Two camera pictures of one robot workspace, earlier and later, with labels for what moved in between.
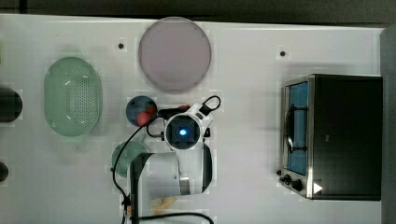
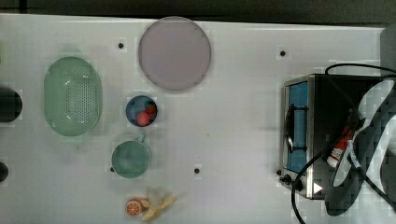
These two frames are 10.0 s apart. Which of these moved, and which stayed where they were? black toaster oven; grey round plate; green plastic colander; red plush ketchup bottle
Moved: red plush ketchup bottle
Stayed: black toaster oven; grey round plate; green plastic colander
